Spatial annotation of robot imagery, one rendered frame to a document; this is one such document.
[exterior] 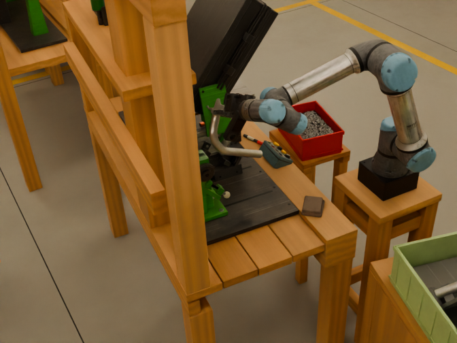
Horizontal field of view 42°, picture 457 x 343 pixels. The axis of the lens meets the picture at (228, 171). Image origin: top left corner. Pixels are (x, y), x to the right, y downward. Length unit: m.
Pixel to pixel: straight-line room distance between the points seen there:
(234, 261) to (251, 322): 0.99
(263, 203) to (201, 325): 0.55
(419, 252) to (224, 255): 0.70
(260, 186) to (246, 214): 0.19
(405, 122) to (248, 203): 0.69
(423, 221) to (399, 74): 0.83
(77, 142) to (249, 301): 2.04
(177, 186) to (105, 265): 1.81
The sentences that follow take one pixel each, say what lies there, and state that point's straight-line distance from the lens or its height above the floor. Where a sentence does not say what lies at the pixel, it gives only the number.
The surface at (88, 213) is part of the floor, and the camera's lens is 3.92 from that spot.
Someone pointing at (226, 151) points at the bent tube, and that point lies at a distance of 2.21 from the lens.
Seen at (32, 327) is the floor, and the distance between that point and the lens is 3.35.
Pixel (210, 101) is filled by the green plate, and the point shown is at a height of 1.21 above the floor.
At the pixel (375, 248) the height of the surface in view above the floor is 0.68.
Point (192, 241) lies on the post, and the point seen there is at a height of 1.11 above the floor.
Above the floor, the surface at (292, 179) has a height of 0.90.
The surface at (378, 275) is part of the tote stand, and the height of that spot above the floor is 0.79.
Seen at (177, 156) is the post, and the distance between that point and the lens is 1.72.
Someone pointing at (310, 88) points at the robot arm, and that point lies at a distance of 2.09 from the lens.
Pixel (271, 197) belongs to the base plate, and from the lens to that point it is 2.43.
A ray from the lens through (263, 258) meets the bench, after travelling 2.20.
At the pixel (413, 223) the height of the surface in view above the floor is 0.72.
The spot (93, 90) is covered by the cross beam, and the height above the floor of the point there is 1.27.
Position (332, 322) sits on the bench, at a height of 0.41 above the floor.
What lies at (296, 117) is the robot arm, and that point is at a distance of 1.97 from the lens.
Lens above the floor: 2.42
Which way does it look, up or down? 36 degrees down
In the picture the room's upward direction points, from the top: 3 degrees counter-clockwise
